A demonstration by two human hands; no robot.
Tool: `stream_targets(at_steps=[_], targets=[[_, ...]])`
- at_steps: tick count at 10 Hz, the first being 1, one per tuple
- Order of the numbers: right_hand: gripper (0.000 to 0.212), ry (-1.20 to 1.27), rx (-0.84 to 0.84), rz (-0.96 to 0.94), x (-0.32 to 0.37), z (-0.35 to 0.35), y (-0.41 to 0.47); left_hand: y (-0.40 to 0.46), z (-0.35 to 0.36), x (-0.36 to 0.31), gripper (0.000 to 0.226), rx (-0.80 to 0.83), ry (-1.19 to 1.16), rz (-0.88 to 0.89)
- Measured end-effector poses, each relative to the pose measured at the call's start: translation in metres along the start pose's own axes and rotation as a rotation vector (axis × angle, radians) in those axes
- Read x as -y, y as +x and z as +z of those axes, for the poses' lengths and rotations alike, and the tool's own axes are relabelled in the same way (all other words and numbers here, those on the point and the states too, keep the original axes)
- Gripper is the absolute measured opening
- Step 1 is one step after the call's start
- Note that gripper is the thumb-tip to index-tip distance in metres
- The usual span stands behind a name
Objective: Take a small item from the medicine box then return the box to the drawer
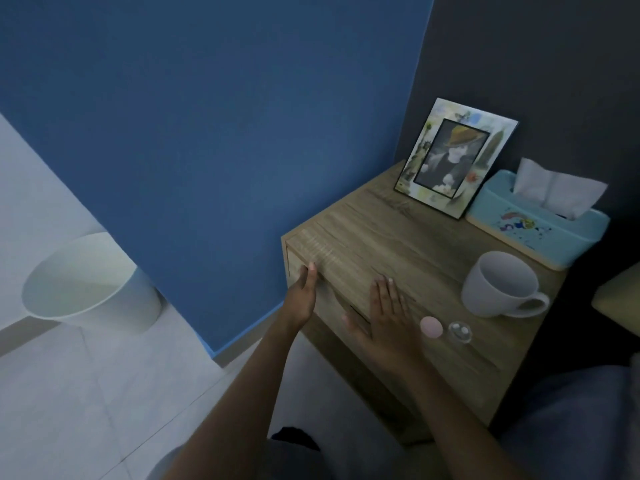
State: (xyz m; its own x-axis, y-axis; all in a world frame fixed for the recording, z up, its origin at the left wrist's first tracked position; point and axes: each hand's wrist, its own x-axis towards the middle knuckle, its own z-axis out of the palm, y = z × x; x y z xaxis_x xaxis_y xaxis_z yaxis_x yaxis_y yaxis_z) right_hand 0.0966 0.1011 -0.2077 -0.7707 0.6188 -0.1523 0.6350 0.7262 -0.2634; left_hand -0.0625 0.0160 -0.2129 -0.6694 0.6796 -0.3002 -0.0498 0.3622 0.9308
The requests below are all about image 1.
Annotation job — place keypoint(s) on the light blue tissue box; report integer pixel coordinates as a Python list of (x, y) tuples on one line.
[(537, 222)]

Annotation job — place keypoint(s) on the person's left thumb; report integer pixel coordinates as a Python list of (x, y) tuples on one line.
[(312, 275)]

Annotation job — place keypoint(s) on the floral picture frame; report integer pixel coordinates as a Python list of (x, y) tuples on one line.
[(452, 157)]

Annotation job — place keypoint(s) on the person's right forearm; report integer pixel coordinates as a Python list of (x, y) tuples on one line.
[(450, 419)]

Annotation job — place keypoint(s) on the wooden nightstand drawer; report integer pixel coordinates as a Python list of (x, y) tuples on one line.
[(330, 294)]

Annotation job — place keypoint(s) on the person's left forearm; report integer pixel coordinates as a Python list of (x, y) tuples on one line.
[(240, 394)]

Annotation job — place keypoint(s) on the white trash bin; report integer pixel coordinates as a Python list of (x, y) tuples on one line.
[(95, 289)]

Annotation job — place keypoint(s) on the person's right hand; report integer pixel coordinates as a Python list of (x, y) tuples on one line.
[(392, 334)]

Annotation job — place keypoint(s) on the pink round lid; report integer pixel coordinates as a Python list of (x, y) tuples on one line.
[(431, 326)]

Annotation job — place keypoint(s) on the white mug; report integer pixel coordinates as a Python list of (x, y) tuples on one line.
[(502, 284)]

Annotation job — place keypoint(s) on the beige pillow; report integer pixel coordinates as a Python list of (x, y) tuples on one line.
[(620, 299)]

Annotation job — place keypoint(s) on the clear round container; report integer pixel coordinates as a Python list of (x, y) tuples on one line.
[(460, 332)]

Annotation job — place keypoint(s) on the person's left hand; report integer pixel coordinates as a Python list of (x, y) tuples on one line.
[(301, 299)]

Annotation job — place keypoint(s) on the person's right thumb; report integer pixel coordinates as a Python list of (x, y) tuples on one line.
[(356, 325)]

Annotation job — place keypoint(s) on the grey blue bedding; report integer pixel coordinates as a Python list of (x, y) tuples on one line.
[(580, 419)]

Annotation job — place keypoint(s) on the wooden nightstand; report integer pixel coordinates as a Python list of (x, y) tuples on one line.
[(425, 254)]

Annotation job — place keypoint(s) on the white tissue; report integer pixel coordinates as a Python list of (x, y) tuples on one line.
[(555, 187)]

